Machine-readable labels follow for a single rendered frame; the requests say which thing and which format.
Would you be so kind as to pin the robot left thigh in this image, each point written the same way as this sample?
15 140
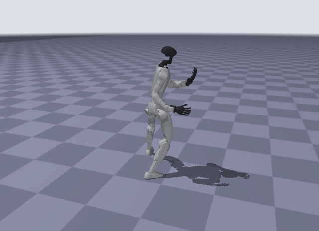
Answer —
151 121

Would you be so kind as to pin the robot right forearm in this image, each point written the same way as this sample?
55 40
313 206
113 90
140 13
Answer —
162 103

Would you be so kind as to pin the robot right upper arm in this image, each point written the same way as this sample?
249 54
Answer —
162 77

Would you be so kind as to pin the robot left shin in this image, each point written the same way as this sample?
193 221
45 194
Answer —
149 137

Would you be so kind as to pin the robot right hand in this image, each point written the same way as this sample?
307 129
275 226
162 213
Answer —
181 110

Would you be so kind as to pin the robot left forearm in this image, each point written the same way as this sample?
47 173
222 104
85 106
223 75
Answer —
178 84

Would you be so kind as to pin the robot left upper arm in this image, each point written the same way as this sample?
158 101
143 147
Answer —
171 83

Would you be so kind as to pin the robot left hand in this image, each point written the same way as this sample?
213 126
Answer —
190 80

